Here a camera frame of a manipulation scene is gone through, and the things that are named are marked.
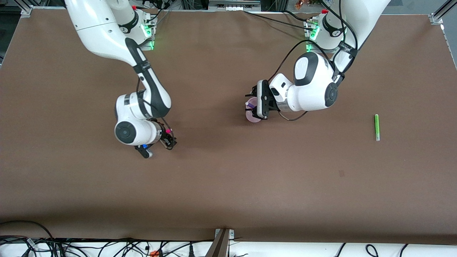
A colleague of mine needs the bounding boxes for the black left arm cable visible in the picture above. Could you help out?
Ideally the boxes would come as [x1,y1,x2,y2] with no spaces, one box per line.
[267,0,359,122]

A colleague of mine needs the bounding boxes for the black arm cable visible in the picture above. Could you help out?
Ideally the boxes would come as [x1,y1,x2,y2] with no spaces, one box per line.
[267,0,359,122]
[135,77,174,143]

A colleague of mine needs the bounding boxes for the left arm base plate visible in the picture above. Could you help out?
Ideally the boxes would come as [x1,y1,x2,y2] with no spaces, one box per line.
[303,17,322,52]

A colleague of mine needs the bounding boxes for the aluminium frame post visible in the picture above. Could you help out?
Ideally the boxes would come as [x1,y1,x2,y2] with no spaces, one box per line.
[14,0,35,17]
[430,0,457,25]

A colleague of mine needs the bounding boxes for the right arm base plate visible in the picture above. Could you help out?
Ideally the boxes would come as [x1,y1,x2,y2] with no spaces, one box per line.
[137,9,158,51]

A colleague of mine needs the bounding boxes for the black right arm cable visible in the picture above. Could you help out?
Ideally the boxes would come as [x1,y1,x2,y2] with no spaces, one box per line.
[135,77,174,143]

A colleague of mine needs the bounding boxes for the black cable on table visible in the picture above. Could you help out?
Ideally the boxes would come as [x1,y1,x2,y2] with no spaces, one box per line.
[244,10,312,30]

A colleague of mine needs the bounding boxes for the pink mesh pen holder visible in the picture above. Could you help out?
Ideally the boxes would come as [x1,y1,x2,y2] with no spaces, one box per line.
[245,97,263,124]

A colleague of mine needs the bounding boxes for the metal table edge bracket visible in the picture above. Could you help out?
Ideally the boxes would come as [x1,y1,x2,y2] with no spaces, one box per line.
[205,228,235,257]

